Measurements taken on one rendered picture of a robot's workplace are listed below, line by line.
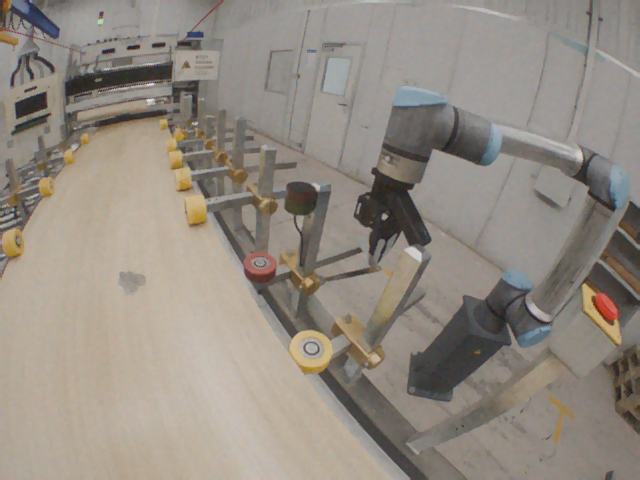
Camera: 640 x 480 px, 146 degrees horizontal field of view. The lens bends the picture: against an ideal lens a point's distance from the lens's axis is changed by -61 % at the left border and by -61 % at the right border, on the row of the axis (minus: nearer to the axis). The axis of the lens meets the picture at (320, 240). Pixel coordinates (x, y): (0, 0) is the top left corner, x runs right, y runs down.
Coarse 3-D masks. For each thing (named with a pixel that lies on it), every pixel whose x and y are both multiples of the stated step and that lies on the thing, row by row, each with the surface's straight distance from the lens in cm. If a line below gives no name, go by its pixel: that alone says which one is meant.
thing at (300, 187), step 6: (288, 186) 49; (294, 186) 49; (300, 186) 50; (306, 186) 50; (312, 186) 50; (300, 192) 47; (306, 192) 47; (300, 204) 48; (306, 204) 49; (294, 216) 52; (306, 216) 55; (312, 216) 53; (294, 222) 53; (300, 234) 56; (300, 252) 59; (300, 258) 60; (300, 264) 62
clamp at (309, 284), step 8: (280, 256) 70; (288, 256) 69; (296, 256) 69; (280, 264) 71; (288, 264) 67; (296, 272) 65; (296, 280) 65; (304, 280) 64; (312, 280) 63; (296, 288) 67; (304, 288) 63; (312, 288) 64
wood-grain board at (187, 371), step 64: (128, 128) 251; (64, 192) 133; (128, 192) 107; (192, 192) 96; (64, 256) 84; (128, 256) 71; (192, 256) 65; (0, 320) 83; (64, 320) 65; (128, 320) 56; (192, 320) 52; (256, 320) 50; (0, 384) 71; (64, 384) 57; (128, 384) 49; (192, 384) 45; (256, 384) 44; (0, 448) 67; (64, 448) 54; (128, 448) 46; (192, 448) 43; (256, 448) 41; (320, 448) 42
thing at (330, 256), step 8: (336, 248) 77; (344, 248) 78; (352, 248) 79; (360, 248) 82; (320, 256) 73; (328, 256) 73; (336, 256) 75; (344, 256) 78; (320, 264) 72; (328, 264) 75; (280, 272) 65; (288, 272) 66; (272, 280) 65; (280, 280) 67; (256, 288) 64
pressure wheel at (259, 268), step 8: (248, 256) 63; (256, 256) 63; (264, 256) 63; (248, 264) 60; (256, 264) 61; (264, 264) 61; (272, 264) 61; (248, 272) 59; (256, 272) 58; (264, 272) 58; (272, 272) 60; (256, 280) 60; (264, 280) 60
